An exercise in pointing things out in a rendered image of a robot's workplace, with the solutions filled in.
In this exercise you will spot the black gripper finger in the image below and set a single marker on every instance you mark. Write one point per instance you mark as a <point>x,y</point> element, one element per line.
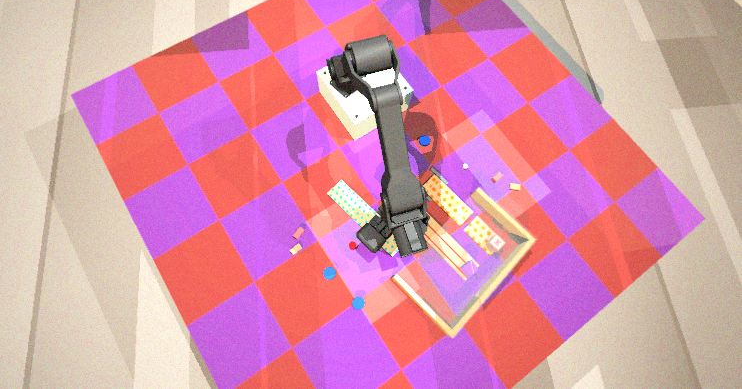
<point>372,222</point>

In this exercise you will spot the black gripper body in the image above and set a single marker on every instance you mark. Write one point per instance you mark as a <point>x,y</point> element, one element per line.
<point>373,237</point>

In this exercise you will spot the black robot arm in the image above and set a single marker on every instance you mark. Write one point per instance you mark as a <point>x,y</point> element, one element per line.
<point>403,197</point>

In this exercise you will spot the cream strip with red stripes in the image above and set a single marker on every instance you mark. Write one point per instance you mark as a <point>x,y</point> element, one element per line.
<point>432,228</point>

